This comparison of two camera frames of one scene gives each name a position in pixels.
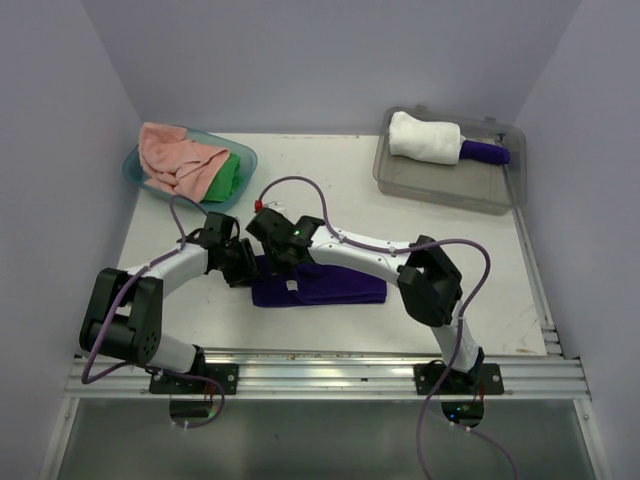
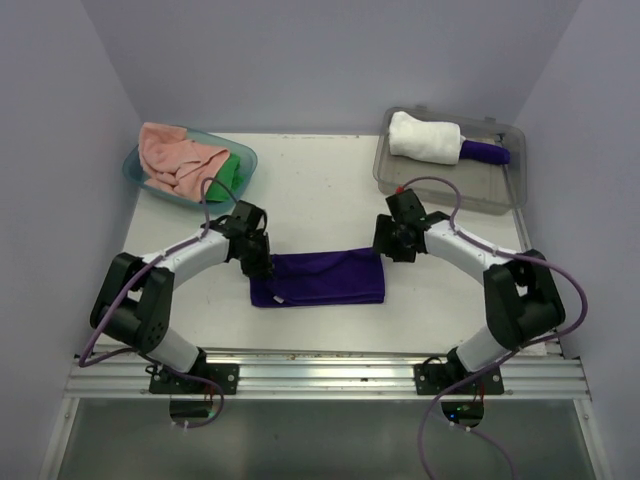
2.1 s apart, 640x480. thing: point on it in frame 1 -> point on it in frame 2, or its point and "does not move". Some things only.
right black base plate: x=482 y=379 does not move
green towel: x=225 y=181 does not move
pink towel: x=172 y=163 does not move
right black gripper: x=279 y=267 -> x=384 y=224
